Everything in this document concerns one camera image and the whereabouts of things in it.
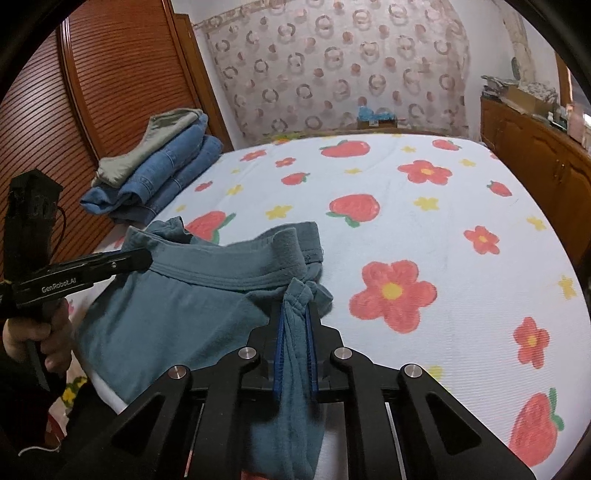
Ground open cardboard box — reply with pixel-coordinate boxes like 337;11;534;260
505;85;551;116

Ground folded blue jeans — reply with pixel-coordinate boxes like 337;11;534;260
117;113;209;204
79;135;225;225

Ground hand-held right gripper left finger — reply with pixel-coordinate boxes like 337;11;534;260
54;302;284;480

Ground teal pants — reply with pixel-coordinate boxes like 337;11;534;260
75;218;334;480

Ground circle print curtain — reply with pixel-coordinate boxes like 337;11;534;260
196;0;472;141

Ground pink bottle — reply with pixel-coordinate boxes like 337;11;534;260
566;104;591;140

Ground white fruit print bed sheet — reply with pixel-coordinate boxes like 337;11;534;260
65;133;591;480

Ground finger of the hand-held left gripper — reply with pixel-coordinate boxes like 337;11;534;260
90;248;153;265
92;257;153;278

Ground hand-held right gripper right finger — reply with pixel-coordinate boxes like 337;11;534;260
305;302;539;480

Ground person's left hand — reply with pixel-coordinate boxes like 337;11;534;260
2;301;75;375

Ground beige lace curtain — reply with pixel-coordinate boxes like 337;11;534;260
494;0;532;81

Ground folded grey pants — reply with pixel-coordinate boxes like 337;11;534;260
95;108;205;188

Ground wooden cabinet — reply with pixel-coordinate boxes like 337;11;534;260
480;95;591;268

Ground person's left forearm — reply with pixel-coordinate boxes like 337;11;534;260
0;351;100;480

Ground blue item on cardboard box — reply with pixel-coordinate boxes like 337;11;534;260
356;105;399;131

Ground wooden louvre wardrobe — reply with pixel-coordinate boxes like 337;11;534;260
0;0;234;278

